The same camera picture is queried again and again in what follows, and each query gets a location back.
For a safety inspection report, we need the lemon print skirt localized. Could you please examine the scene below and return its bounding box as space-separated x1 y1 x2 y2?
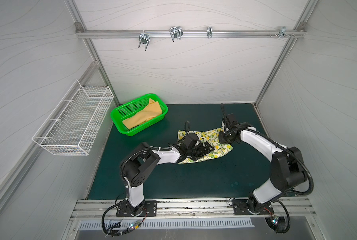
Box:
178 128 233 164

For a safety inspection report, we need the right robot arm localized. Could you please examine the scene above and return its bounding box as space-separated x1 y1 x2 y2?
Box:
218 114 314 214

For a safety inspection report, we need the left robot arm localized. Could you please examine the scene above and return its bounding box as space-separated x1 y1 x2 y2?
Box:
120 133 215 209

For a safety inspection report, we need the yellow skirt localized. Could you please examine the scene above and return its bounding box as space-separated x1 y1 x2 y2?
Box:
123 99 162 129

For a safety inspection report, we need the green plastic basket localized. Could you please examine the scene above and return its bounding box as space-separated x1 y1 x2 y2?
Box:
111 94 168 137

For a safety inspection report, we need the small metal hook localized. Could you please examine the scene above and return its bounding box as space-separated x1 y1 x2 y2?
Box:
207 27 213 39

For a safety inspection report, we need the middle U-bolt clamp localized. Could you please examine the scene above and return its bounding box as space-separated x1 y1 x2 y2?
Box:
169 26 183 42

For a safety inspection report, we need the u-bolt clamp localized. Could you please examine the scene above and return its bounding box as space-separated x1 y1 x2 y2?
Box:
169 26 183 42
138 33 151 51

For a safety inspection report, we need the left U-bolt clamp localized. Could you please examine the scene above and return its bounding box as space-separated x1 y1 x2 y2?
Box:
138 33 151 51

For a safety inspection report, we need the white vent strip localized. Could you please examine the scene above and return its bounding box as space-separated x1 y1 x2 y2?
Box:
79 217 255 231

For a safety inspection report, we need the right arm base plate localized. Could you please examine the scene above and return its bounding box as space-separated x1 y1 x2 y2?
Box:
228 198 274 216

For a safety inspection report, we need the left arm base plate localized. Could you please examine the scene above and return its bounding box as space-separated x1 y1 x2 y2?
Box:
116 201 157 218

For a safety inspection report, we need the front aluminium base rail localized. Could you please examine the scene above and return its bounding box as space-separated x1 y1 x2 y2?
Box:
70 196 316 221

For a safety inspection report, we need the left base cable bundle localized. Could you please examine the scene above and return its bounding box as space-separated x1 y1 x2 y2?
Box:
102 200 148 237

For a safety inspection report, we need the base cable bundle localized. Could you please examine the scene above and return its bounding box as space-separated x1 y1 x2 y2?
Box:
263 200 291 234
102 200 148 237

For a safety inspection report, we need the right base cable bundle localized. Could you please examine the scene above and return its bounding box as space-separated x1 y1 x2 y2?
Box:
263 200 291 234

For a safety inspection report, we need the right bolt bracket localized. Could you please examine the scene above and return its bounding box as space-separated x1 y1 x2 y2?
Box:
268 27 295 39

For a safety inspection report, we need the white wire basket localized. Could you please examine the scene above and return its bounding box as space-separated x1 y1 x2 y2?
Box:
32 80 114 156

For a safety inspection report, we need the horizontal aluminium rail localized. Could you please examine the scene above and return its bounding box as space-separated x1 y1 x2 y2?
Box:
77 29 307 39

